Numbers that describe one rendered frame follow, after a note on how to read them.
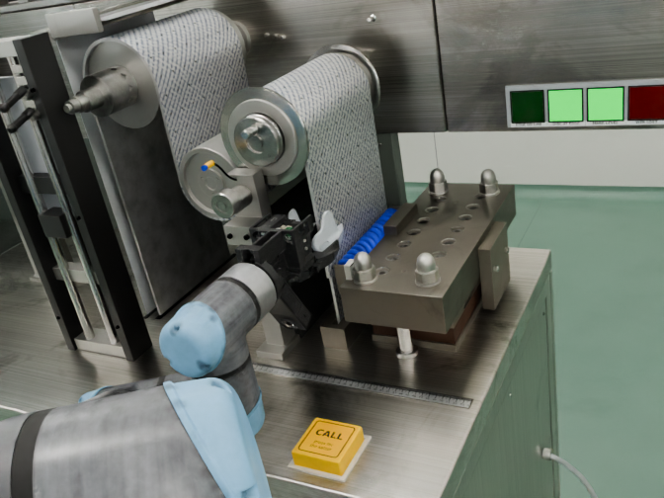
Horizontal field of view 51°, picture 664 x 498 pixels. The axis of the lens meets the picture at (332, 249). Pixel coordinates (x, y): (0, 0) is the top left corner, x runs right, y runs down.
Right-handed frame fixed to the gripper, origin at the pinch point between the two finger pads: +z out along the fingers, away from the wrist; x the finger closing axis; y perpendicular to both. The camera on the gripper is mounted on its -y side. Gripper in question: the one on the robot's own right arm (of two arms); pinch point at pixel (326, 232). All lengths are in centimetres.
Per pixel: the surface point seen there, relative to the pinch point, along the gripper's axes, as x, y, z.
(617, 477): -33, -109, 72
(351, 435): -12.8, -16.5, -23.9
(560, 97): -29.3, 11.1, 29.9
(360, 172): -0.3, 4.5, 13.5
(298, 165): 0.8, 11.9, -2.5
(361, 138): -0.3, 9.5, 15.7
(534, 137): 31, -77, 264
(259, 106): 5.1, 20.9, -2.9
